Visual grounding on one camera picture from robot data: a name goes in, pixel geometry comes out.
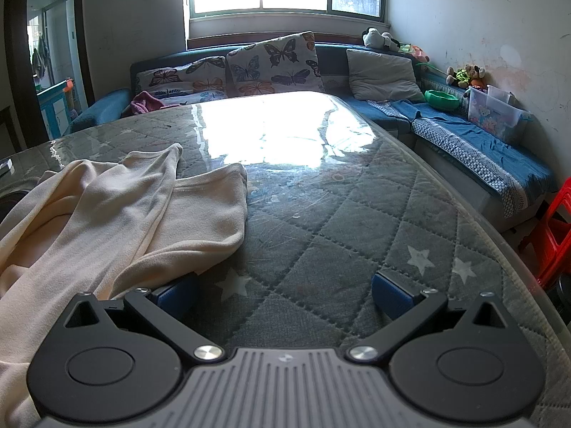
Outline panda plush toy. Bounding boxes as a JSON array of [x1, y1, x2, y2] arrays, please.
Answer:
[[362, 27, 405, 52]]

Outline pink and green plush toy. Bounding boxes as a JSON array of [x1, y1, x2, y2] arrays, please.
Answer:
[[399, 42, 431, 64]]

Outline teal cabinet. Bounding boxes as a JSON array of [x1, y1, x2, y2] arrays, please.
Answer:
[[36, 78, 79, 140]]

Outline clear plastic storage box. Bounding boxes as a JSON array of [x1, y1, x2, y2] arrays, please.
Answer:
[[466, 85, 534, 144]]

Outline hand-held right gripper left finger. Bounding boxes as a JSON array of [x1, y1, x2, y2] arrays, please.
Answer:
[[65, 273, 224, 365]]

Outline square butterfly print pillow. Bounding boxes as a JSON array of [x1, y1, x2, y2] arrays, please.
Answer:
[[225, 31, 325, 98]]

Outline dark wooden door frame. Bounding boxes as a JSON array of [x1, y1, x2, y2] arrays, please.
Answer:
[[4, 0, 97, 144]]

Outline cream knit garment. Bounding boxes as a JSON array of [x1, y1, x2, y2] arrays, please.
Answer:
[[0, 143, 249, 428]]

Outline blue patterned sofa cover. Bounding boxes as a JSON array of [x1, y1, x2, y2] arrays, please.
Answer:
[[368, 98, 558, 220]]

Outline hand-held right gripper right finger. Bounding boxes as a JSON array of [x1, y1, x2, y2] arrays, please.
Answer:
[[345, 271, 510, 365]]

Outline green bowl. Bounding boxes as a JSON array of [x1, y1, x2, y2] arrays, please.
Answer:
[[424, 90, 460, 112]]

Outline red plastic stool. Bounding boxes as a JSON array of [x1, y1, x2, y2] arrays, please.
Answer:
[[517, 178, 571, 291]]

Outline grey pillow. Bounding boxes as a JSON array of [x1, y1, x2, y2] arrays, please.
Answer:
[[345, 48, 425, 102]]

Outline pink cloth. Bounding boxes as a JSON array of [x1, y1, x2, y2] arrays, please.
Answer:
[[128, 91, 180, 117]]

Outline brown plush toys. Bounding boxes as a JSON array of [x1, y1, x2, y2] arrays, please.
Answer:
[[446, 67, 473, 89]]

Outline blue corner sofa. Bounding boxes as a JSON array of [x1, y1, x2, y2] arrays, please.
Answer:
[[69, 41, 558, 233]]

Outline long butterfly print pillow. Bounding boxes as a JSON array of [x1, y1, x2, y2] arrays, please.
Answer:
[[135, 56, 229, 104]]

